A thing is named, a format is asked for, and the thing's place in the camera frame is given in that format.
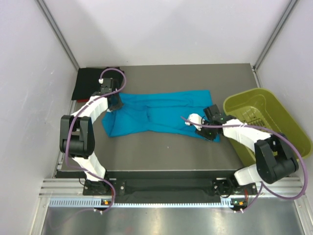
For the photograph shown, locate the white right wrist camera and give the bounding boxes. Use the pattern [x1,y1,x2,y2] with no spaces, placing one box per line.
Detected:
[185,113,204,128]

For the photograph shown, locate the blue t-shirt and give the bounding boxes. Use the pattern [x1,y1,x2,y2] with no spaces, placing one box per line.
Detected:
[102,90,213,139]

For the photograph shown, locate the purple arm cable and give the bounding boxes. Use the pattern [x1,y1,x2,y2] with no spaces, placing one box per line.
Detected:
[64,68,127,213]
[180,116,308,213]

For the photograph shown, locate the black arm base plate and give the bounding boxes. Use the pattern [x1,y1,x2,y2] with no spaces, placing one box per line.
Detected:
[83,170,260,203]

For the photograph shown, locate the right aluminium corner post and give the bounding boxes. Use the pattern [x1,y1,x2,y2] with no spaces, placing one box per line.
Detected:
[253,0,300,70]

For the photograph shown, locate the folded black t-shirt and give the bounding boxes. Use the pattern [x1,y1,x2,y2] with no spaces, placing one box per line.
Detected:
[71,67,123,101]

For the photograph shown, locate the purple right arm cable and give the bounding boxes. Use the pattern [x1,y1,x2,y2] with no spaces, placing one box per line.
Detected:
[180,116,308,213]

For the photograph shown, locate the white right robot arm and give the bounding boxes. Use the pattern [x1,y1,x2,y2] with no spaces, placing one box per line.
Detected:
[188,105,299,194]

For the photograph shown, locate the aluminium front frame rail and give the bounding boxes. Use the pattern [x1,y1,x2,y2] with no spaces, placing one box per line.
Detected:
[39,177,307,208]

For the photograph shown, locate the aluminium corner post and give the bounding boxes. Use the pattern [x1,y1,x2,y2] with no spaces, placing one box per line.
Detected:
[253,0,300,70]
[35,0,80,70]

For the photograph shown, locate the left aluminium corner post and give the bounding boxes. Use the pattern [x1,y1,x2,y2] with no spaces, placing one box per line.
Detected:
[35,0,80,70]

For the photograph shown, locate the folded red t-shirt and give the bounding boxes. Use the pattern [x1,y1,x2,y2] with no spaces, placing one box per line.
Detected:
[76,99,89,103]

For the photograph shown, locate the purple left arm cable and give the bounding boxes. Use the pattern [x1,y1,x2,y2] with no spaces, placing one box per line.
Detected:
[64,68,127,213]

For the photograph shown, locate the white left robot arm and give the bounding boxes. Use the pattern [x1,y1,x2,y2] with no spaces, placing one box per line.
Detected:
[60,78,123,194]

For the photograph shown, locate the green plastic laundry basket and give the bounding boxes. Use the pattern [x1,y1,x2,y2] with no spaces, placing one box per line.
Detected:
[223,88,313,159]

